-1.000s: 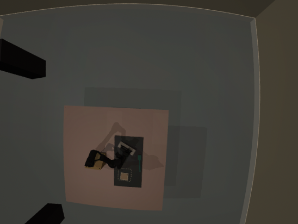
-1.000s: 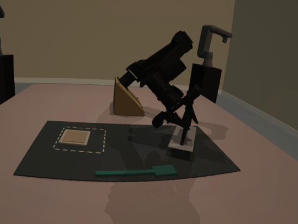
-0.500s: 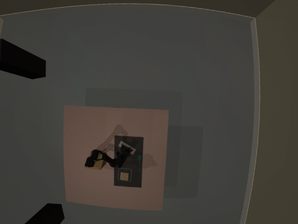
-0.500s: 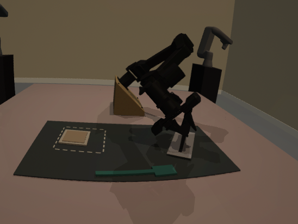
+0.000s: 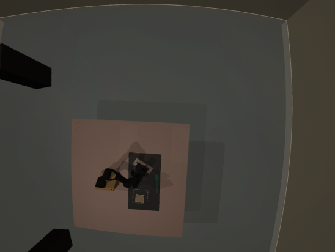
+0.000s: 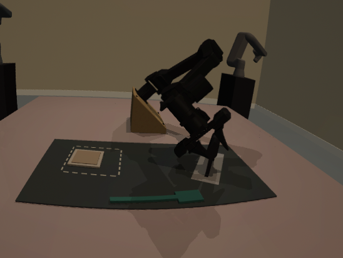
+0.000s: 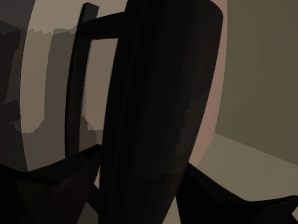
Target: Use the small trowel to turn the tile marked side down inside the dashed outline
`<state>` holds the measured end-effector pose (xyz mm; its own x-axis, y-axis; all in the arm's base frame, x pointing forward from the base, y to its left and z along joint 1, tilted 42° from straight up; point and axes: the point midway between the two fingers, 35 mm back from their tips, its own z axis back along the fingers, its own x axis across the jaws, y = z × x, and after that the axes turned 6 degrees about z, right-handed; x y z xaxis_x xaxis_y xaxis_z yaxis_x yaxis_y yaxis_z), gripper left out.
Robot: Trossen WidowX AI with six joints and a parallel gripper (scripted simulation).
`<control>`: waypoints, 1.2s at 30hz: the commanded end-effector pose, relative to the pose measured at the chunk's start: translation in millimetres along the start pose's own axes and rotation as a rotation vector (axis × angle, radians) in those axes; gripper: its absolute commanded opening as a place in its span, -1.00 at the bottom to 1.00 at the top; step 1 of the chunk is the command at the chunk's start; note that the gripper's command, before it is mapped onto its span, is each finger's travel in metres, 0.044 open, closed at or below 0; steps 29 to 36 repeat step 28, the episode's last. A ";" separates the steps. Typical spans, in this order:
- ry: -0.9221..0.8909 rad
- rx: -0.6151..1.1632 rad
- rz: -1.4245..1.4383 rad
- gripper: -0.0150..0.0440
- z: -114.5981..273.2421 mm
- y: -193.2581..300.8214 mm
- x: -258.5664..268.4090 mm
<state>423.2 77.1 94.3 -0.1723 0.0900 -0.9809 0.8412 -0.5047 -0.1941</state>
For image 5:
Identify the beige square tile with black center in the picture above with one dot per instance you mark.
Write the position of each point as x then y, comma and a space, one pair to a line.
139, 198

